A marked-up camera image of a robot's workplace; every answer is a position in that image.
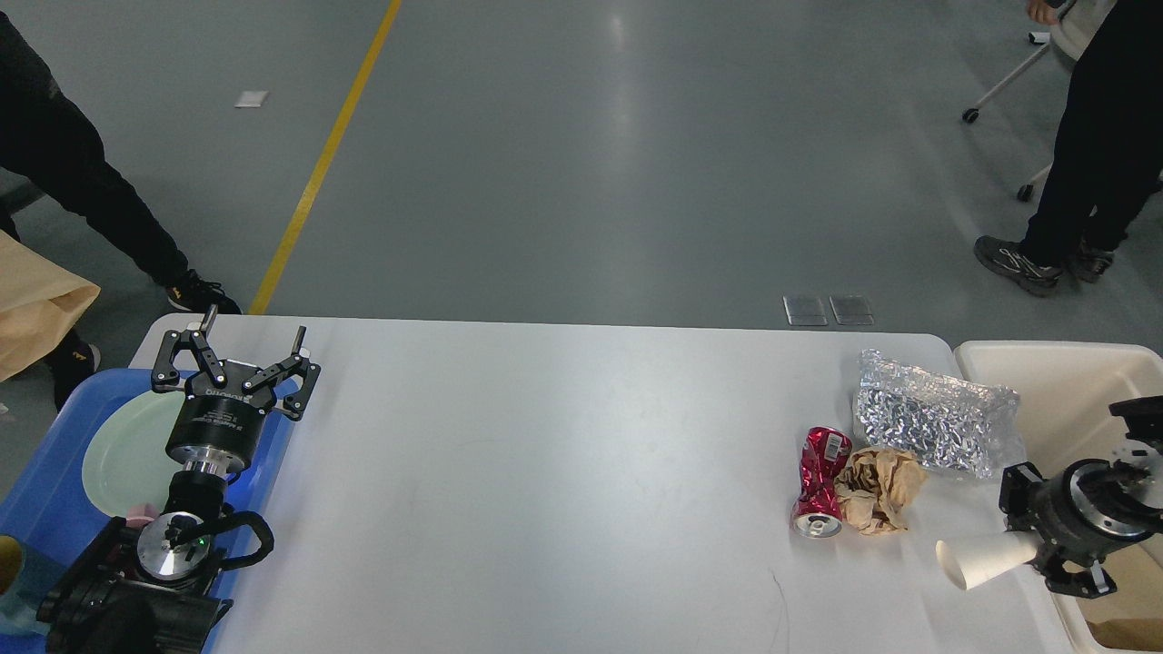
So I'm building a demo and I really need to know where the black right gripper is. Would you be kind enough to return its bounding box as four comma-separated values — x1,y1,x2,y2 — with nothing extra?
999,458,1123,599

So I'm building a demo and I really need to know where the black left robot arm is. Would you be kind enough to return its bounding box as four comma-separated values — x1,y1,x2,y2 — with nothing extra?
37,310,323,653

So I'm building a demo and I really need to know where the pink ribbed mug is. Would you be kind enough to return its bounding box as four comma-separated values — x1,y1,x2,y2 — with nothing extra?
124,502,160,529

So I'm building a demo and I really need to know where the crumpled foil right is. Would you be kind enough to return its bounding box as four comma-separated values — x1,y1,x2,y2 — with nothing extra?
852,349,1029,479

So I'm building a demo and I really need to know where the person leg far right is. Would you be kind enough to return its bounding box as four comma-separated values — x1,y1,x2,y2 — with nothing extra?
973,1,1162,297

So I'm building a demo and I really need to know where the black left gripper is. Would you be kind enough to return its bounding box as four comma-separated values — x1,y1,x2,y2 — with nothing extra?
150,303,322,475

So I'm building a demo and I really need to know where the floor plate right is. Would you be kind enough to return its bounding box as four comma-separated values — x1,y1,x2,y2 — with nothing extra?
828,294,876,326

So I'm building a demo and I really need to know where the light green plate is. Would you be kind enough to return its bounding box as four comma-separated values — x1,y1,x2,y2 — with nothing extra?
83,391,185,517

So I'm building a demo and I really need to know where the floor plate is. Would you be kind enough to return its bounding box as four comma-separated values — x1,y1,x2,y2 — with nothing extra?
828,294,876,326
782,294,830,327

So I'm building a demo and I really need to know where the white paper cup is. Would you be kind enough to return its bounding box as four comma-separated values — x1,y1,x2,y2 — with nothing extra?
935,531,1043,590

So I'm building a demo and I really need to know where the floor plate left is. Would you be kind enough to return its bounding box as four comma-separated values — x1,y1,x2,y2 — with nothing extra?
782,294,830,327

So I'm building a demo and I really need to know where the person in black left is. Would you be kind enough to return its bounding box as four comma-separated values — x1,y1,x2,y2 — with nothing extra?
0,9,244,411

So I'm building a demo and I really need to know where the dark teal mug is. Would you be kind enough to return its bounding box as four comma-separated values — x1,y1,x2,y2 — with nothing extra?
1,534,66,637

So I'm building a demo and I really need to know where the crushed red can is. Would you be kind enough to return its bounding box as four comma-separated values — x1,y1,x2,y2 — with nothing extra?
790,426,852,539

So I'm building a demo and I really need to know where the brown paper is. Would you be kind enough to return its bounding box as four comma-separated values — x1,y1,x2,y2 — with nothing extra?
834,447,928,536

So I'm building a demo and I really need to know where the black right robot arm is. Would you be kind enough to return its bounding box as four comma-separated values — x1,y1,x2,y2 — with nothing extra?
999,396,1162,599

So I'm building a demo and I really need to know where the paper bag held by person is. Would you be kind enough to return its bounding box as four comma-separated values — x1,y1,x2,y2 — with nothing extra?
1,233,100,381

